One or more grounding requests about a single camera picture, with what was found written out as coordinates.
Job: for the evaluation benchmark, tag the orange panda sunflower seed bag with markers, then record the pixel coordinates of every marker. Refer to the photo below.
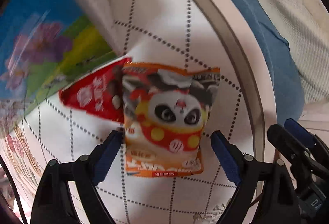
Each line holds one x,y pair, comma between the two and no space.
166,110

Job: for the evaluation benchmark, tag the white diamond pattern mat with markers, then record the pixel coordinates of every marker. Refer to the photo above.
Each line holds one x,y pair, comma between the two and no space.
188,34

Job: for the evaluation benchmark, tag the small red snack packet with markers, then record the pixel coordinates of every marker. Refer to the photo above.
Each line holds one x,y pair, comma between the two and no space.
99,93

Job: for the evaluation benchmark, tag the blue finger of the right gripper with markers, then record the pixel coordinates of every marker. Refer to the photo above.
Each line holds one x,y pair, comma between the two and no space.
285,143
301,134

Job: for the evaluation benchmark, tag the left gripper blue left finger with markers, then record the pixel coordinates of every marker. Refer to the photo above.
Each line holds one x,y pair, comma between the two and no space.
103,156

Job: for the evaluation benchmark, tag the cardboard milk box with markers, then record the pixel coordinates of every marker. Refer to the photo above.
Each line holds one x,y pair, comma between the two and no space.
46,45

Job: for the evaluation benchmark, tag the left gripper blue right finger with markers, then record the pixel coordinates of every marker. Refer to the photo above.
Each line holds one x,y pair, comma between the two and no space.
229,156

